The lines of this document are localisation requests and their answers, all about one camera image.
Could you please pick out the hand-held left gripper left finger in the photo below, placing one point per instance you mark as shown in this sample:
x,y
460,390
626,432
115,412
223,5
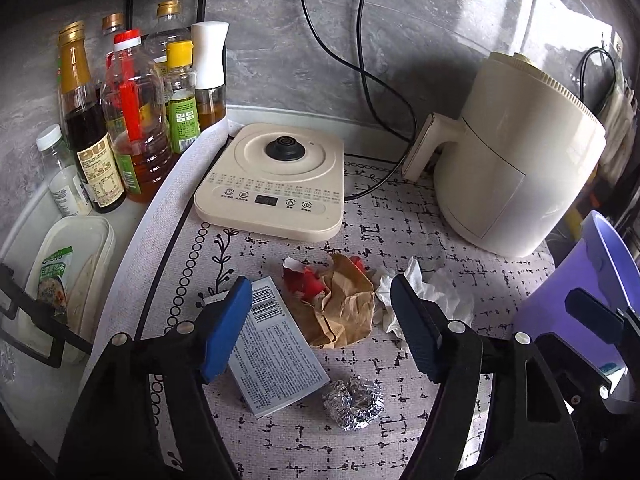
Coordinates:
x,y
227,330

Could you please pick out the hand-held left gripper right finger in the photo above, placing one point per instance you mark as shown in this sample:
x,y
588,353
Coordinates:
x,y
415,330

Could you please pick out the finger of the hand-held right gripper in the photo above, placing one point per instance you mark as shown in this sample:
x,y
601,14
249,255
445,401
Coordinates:
x,y
570,365
592,312

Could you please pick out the white tissue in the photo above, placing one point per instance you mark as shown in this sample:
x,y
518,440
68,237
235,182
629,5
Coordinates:
x,y
450,290

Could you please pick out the purple plastic bucket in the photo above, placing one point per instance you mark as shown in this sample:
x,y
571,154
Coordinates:
x,y
575,260

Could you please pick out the brown paper bag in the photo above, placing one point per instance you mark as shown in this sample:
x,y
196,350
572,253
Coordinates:
x,y
340,305

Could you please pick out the torn red packet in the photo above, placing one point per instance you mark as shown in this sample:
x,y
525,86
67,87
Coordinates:
x,y
305,282

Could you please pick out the foil ball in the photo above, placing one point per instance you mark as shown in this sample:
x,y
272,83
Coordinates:
x,y
352,402

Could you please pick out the patterned white table mat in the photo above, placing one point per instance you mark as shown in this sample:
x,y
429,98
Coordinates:
x,y
300,450

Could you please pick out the white plastic food container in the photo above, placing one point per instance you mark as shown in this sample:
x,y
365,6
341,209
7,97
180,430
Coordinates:
x,y
85,270

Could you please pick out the cream induction cooker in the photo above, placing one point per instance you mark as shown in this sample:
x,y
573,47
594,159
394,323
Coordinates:
x,y
270,175

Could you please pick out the cream air fryer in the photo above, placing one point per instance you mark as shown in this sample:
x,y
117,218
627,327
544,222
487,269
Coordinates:
x,y
515,160

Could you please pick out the black metal shelf rack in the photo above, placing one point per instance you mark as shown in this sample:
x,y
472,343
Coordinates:
x,y
45,320

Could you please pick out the hanging beige cloth bags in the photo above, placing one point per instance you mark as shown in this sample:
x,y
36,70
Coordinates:
x,y
620,125

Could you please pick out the oil bottle red cap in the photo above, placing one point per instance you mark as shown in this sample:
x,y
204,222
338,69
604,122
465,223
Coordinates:
x,y
145,150

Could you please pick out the small white cap bottle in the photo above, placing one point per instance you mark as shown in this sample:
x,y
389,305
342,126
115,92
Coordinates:
x,y
65,190

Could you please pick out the yellow cap bottle green label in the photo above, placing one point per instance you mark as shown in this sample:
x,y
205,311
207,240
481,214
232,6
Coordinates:
x,y
182,120

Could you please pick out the dark sauce bottle gold cap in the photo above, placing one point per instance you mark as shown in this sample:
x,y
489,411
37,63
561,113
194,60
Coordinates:
x,y
90,135

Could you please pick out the white cap oil sprayer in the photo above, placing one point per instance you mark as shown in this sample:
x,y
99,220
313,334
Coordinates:
x,y
210,50

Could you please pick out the clear bottle gold cap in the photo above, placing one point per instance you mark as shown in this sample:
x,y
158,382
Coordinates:
x,y
167,30
114,22

